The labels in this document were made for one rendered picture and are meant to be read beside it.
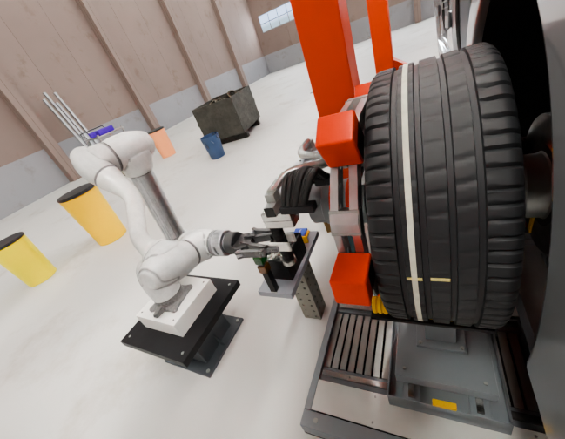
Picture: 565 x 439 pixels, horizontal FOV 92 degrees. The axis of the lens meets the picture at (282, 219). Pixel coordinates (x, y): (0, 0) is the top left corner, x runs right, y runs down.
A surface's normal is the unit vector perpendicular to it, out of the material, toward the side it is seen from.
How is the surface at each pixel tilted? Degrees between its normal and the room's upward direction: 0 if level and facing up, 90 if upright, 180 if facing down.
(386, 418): 0
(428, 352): 0
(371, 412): 0
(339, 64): 90
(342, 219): 45
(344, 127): 35
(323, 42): 90
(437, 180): 54
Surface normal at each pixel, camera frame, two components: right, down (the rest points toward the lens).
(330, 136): -0.47, -0.31
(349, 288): -0.36, 0.60
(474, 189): -0.47, 0.07
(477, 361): -0.32, -0.80
